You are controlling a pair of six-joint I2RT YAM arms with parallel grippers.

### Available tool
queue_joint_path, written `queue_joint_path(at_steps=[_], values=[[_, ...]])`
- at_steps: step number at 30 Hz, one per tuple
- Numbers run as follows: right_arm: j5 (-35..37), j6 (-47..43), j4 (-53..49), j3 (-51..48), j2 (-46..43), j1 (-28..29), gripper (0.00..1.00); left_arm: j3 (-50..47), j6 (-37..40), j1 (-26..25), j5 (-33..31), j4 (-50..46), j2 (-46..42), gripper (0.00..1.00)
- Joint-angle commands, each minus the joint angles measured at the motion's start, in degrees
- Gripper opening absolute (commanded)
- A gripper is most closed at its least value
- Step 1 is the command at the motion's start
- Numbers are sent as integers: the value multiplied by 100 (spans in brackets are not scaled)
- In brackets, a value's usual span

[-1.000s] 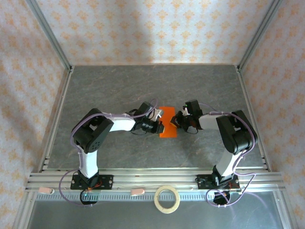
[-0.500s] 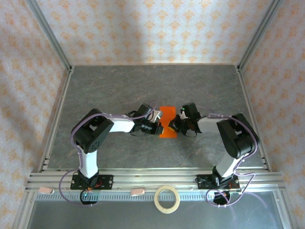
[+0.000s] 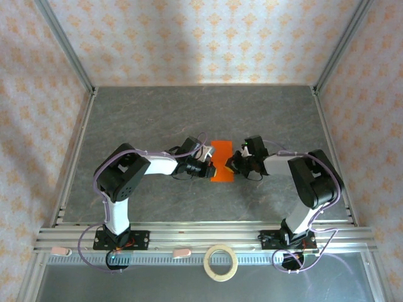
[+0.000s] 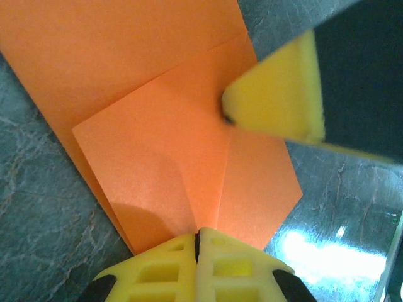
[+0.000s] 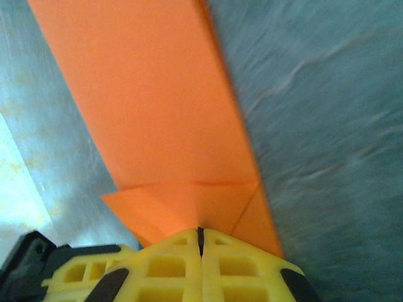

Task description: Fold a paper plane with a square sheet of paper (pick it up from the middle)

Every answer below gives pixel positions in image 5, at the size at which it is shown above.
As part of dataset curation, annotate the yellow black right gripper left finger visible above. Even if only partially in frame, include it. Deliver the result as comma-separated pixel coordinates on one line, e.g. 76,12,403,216
86,228,202,302

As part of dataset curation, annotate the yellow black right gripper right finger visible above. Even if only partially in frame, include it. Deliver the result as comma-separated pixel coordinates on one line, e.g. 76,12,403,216
201,228,319,302

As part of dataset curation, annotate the orange cloth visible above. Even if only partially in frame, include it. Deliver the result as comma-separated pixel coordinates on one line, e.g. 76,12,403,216
26,0,286,259

